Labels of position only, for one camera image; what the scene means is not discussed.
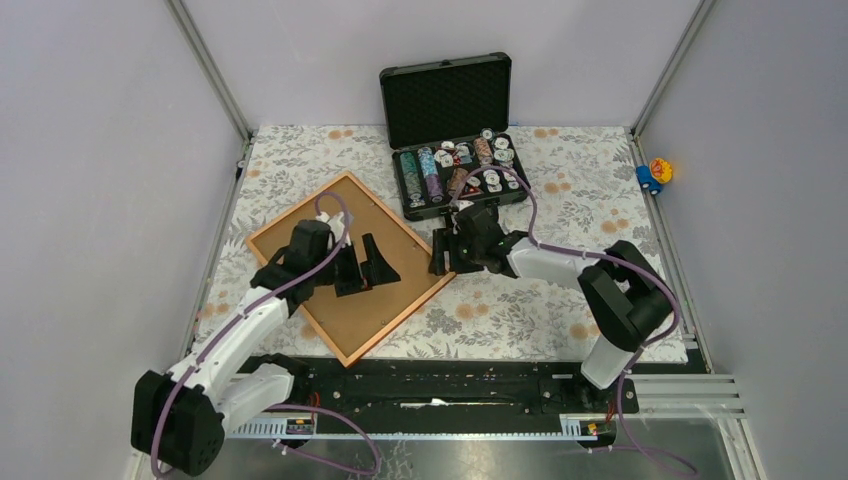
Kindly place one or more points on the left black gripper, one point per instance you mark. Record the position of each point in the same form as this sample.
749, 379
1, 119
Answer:
374, 271

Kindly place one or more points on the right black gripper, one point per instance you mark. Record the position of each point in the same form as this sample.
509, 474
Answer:
442, 241

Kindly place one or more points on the brown cardboard backing board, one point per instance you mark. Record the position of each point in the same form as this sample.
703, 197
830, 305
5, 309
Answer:
397, 232

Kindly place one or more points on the orange wooden picture frame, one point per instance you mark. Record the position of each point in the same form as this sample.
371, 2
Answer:
417, 298

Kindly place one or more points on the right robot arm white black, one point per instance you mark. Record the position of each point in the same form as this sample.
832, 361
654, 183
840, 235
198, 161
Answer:
625, 295

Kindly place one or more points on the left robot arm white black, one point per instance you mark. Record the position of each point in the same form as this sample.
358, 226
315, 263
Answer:
180, 417

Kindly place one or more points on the purple poker chip stack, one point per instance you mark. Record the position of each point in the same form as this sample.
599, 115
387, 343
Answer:
434, 188

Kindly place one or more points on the brown poker chip stack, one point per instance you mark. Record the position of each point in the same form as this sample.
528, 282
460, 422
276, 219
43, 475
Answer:
457, 183

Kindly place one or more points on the green poker chip stack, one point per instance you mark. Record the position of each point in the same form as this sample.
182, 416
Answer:
409, 170

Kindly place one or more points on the blue poker chip stack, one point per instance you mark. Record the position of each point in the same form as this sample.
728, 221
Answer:
427, 162

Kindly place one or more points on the pink poker chip stack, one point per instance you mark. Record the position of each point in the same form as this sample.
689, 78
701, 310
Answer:
483, 151

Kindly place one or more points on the black poker chip case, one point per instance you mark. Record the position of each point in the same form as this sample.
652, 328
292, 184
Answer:
445, 105

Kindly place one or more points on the blue yellow toy car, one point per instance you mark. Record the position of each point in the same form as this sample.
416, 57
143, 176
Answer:
654, 176

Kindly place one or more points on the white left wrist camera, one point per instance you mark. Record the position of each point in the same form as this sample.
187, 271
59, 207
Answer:
337, 224

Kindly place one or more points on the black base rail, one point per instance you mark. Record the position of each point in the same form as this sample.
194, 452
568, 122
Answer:
440, 399

